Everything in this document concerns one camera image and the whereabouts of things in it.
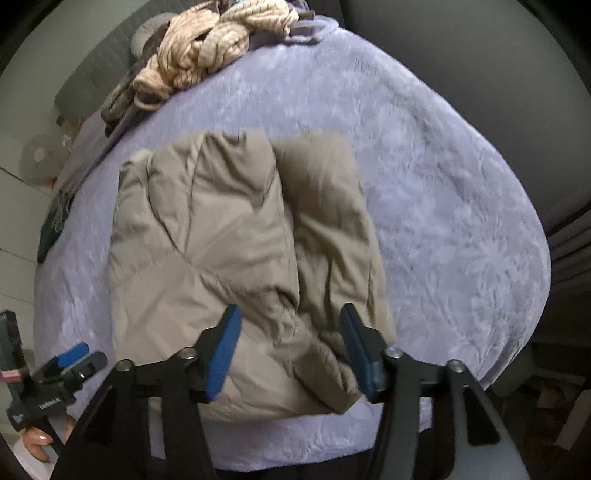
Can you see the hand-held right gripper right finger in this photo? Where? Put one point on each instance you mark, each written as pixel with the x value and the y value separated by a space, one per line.
pixel 360 355

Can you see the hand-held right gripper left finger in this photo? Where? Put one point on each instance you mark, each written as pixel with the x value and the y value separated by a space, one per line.
pixel 226 355

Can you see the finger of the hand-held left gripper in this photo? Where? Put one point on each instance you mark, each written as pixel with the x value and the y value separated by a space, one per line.
pixel 74 353
pixel 90 362

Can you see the purple fleece blanket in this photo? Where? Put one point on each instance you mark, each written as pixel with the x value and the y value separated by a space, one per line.
pixel 438 184

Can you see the white wardrobe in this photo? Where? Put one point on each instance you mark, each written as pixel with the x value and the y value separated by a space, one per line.
pixel 14 221

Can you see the grey quilted headboard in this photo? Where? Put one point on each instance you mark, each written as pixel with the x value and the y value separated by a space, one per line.
pixel 92 69

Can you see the dark brown cloth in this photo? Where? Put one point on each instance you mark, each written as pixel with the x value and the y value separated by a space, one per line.
pixel 115 104

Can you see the person's left hand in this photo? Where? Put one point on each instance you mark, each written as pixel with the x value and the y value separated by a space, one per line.
pixel 39 438

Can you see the beige patterned cloth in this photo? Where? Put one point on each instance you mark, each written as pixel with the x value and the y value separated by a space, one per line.
pixel 194 50

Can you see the beige padded jacket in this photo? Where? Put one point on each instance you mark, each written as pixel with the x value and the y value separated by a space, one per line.
pixel 207 240

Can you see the white round object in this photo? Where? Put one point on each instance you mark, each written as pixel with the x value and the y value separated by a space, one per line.
pixel 37 157

